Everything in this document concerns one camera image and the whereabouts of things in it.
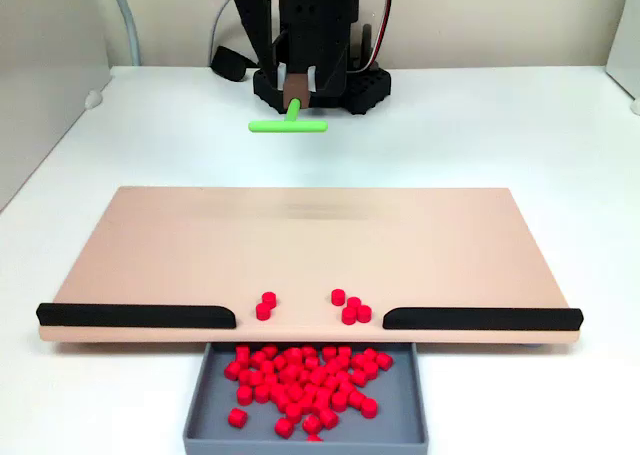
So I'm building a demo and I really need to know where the green T pusher brown handle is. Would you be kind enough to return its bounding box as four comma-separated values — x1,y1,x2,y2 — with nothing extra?
248,72,329,135

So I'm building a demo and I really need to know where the grey rectangular container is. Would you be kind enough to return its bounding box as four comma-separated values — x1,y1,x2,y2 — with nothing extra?
182,342,430,455

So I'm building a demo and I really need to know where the beige flat board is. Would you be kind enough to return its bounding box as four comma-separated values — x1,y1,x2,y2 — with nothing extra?
37,185,584,349

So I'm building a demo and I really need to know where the black foam edge strip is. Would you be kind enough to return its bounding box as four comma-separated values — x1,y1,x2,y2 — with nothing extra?
382,306,585,332
35,302,237,330

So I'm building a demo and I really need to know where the red white black servo cable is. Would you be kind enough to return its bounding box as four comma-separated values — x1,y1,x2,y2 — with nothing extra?
357,0,393,72

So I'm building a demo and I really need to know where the thin white cable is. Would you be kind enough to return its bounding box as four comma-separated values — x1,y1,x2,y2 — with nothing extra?
207,0,232,67

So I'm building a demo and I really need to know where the thick white cable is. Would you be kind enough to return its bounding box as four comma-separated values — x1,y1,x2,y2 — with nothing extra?
106,0,144,67

